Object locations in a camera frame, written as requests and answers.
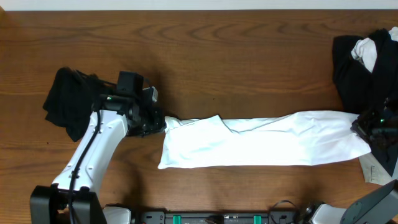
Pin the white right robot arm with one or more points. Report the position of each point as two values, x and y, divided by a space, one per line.
380 206

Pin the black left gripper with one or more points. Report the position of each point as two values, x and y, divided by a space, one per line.
154 123

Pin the white garment in pile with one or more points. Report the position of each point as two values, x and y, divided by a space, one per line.
378 51

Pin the black garment pile right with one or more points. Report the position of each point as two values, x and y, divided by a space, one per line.
360 90

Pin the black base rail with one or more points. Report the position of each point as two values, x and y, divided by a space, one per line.
214 217

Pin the folded black garment left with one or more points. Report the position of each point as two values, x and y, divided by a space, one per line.
71 100

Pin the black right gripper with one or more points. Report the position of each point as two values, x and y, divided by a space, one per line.
362 127

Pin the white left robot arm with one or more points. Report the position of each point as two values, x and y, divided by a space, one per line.
73 195

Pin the white t-shirt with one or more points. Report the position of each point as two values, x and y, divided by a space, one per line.
305 138

